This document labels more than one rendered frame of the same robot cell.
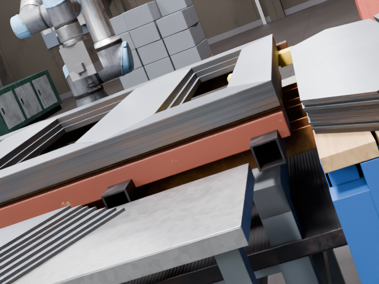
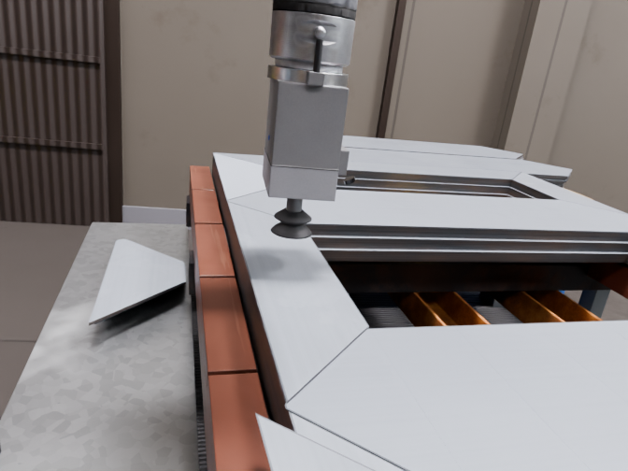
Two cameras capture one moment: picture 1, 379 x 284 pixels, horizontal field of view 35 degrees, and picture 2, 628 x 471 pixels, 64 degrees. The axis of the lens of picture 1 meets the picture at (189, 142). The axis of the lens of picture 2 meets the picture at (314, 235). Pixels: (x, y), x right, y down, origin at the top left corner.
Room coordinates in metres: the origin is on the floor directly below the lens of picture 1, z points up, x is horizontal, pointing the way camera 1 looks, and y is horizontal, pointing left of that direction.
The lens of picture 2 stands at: (2.06, 0.65, 1.08)
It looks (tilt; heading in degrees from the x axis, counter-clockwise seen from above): 20 degrees down; 240
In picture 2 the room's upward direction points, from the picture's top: 7 degrees clockwise
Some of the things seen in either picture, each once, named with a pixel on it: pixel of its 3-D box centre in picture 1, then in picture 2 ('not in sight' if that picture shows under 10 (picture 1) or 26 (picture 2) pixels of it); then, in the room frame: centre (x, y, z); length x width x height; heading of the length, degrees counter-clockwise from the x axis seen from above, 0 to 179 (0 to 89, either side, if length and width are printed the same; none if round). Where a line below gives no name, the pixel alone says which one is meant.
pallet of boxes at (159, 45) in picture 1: (158, 44); not in sight; (9.05, -0.12, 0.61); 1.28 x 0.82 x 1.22; 71
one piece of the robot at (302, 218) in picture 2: (92, 85); (292, 219); (1.83, 0.21, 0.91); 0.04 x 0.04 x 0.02
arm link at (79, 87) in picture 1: (83, 73); not in sight; (2.29, 0.28, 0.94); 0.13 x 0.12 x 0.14; 83
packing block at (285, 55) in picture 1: (287, 56); not in sight; (1.67, -0.35, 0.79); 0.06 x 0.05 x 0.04; 167
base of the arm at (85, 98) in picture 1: (93, 102); not in sight; (2.29, 0.28, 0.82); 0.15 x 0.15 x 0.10
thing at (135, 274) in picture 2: not in sight; (148, 272); (1.91, -0.15, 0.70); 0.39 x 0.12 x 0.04; 77
